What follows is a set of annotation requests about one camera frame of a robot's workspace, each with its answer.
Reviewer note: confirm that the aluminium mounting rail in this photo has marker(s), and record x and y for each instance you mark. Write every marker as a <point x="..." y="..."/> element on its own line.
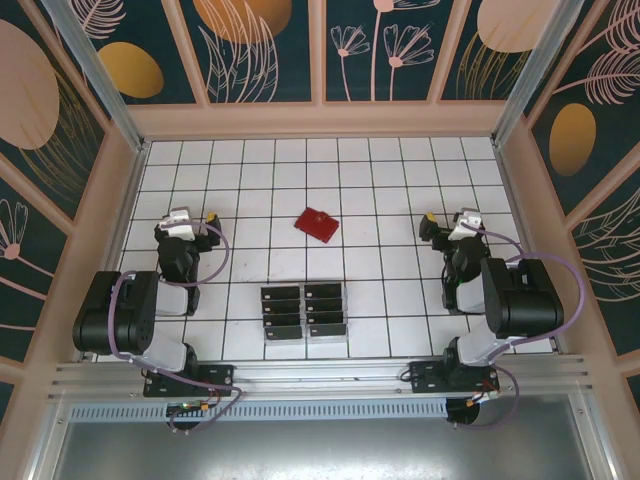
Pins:
<point x="320" y="372"/>

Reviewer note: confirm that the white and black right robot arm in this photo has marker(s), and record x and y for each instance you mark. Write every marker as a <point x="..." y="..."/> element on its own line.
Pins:
<point x="525" y="305"/>

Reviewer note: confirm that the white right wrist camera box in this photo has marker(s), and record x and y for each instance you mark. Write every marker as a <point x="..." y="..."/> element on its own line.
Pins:
<point x="465" y="222"/>

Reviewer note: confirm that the grey metal panel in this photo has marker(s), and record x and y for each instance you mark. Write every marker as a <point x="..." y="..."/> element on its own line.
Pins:
<point x="320" y="450"/>

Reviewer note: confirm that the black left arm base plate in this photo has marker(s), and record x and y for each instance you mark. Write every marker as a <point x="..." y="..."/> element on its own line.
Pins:
<point x="220" y="375"/>

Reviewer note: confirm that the tray of black blocks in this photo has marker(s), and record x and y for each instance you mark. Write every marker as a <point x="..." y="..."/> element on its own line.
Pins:
<point x="282" y="342"/>

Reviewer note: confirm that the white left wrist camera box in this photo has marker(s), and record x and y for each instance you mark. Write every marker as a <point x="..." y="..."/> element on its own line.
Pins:
<point x="177" y="222"/>

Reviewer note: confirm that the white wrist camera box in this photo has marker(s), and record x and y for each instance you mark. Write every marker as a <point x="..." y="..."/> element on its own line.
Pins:
<point x="465" y="222"/>
<point x="177" y="222"/>

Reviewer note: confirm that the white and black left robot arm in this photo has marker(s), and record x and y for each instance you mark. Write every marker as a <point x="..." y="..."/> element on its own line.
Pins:
<point x="170" y="302"/>

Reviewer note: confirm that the aluminium table side rail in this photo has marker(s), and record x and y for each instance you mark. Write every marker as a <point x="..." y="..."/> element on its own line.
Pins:
<point x="119" y="240"/>
<point x="527" y="240"/>

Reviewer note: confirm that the red leather card holder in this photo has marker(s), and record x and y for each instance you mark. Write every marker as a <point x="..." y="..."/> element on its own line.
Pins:
<point x="316" y="225"/>

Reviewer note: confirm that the aluminium frame post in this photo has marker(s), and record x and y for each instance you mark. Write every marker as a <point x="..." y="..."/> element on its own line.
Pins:
<point x="92" y="70"/>
<point x="535" y="70"/>

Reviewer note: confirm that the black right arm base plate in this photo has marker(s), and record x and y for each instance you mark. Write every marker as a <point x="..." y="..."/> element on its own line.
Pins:
<point x="425" y="377"/>

